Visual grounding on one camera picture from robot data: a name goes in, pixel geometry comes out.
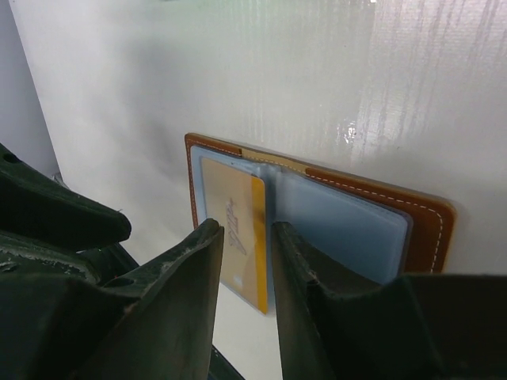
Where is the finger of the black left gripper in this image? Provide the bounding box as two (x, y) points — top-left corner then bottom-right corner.
(1, 146), (132, 285)

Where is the brown leather card holder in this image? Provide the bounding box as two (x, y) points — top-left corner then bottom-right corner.
(185, 133), (456, 314)

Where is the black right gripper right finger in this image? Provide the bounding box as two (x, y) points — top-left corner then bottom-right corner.
(272, 222), (506, 379)

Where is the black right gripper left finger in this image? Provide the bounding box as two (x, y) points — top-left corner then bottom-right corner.
(1, 219), (224, 379)

